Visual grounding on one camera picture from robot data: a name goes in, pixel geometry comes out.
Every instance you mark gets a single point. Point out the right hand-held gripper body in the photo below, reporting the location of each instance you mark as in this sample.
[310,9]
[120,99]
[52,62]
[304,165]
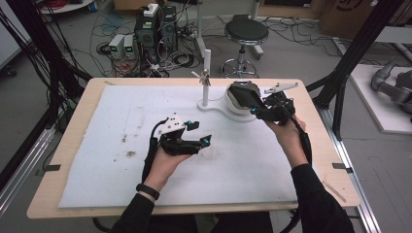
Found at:
[280,110]

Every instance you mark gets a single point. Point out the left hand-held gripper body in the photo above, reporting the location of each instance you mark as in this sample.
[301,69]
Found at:
[175,142]

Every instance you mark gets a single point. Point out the black wallet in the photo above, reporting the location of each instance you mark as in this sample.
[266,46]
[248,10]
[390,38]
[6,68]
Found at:
[244,96]

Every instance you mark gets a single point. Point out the white bowl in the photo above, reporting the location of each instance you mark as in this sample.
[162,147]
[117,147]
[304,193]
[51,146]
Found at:
[233,108]

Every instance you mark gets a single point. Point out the white key stand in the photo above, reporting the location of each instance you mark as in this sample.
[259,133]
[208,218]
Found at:
[206,95]

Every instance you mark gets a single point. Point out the person's left hand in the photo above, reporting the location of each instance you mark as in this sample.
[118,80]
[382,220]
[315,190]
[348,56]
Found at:
[162,168]

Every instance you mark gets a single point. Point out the person's right hand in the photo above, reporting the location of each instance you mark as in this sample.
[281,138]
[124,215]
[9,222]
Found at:
[291,142]

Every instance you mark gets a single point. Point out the white foam mat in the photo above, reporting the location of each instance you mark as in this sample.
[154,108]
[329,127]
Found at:
[226,174]

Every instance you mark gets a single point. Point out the black wristband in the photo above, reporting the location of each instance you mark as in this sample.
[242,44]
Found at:
[148,191]

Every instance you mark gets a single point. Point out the black round stool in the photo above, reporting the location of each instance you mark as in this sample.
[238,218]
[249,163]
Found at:
[246,32]

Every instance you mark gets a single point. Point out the black tape piece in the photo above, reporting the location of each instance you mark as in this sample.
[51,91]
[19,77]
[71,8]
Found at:
[341,166]
[51,167]

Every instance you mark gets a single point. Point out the white floor board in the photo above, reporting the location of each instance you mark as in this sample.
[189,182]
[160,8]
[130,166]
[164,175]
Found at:
[372,106]

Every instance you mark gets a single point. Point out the slim black computer tower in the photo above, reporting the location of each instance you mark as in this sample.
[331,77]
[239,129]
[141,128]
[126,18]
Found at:
[169,29]

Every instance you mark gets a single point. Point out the large black computer tower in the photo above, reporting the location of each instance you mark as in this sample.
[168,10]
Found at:
[147,35]

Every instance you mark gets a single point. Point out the grey power supply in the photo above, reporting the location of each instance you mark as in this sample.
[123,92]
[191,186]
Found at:
[129,47]
[116,45]

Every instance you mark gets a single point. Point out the cardboard box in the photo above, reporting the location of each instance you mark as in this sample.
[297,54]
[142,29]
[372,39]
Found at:
[343,19]

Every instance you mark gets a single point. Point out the white power strip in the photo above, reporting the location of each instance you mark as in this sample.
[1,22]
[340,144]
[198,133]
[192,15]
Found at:
[151,10]

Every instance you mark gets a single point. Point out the black frame strut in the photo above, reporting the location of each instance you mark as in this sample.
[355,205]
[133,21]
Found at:
[356,51]

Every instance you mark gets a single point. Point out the aluminium rail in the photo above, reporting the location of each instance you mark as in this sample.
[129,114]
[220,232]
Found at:
[22,171]
[364,207]

